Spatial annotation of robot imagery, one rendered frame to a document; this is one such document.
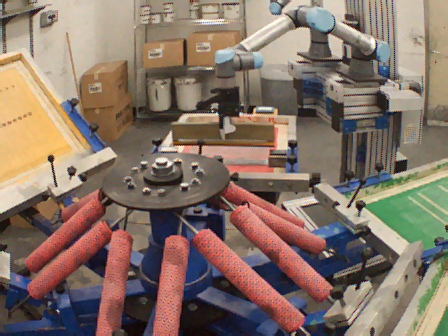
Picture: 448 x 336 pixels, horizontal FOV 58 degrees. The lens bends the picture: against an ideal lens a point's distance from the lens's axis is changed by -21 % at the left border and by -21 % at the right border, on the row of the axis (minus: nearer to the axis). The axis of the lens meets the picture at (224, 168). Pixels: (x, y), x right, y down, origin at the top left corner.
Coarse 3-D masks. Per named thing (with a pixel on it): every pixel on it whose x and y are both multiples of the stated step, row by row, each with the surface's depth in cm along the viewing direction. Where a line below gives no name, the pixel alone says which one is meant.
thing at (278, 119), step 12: (180, 120) 250; (192, 120) 257; (204, 120) 256; (216, 120) 255; (240, 120) 254; (252, 120) 253; (264, 120) 252; (276, 120) 251; (288, 120) 249; (288, 132) 229; (168, 144) 220
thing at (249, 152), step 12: (276, 132) 240; (276, 144) 226; (228, 156) 214; (240, 156) 214; (252, 156) 214; (264, 156) 213; (228, 168) 203; (240, 168) 203; (252, 168) 202; (264, 168) 202
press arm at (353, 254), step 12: (348, 252) 147; (360, 252) 146; (312, 264) 142; (324, 264) 142; (336, 264) 143; (348, 264) 145; (276, 276) 138; (324, 276) 143; (276, 288) 135; (288, 288) 137; (300, 288) 139
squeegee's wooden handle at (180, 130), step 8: (176, 128) 200; (184, 128) 199; (192, 128) 199; (200, 128) 198; (208, 128) 198; (216, 128) 198; (240, 128) 196; (248, 128) 196; (256, 128) 195; (264, 128) 195; (272, 128) 194; (176, 136) 201; (184, 136) 201; (192, 136) 200; (200, 136) 200; (208, 136) 199; (216, 136) 199; (232, 136) 198; (240, 136) 197; (248, 136) 197; (256, 136) 197; (264, 136) 196; (272, 136) 196
